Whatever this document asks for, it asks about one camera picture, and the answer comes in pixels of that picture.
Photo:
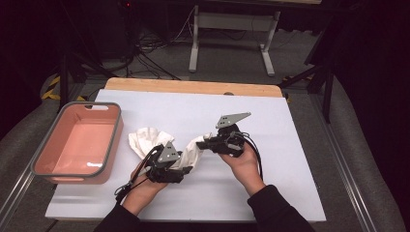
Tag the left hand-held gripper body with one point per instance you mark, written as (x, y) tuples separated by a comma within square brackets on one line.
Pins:
[(167, 154)]

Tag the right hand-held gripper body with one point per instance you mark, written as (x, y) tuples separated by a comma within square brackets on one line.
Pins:
[(230, 121)]

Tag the white baby shirt chick print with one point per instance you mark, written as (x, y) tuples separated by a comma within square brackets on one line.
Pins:
[(145, 138)]

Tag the pink plastic bin grey rim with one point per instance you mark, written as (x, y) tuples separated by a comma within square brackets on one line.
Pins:
[(80, 145)]

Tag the person's left hand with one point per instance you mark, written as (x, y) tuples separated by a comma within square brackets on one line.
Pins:
[(141, 193)]

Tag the person's right hand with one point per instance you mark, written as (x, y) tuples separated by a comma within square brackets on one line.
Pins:
[(246, 167)]

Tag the black metal stand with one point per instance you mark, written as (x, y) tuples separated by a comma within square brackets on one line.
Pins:
[(328, 93), (64, 80)]

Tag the yellow black floor tape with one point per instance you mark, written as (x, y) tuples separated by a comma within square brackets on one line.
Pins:
[(48, 93)]

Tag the white metal desk frame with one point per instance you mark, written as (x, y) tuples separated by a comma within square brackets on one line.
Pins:
[(232, 21)]

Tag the aluminium floor rail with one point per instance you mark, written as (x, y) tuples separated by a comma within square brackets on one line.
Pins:
[(348, 180), (16, 193)]

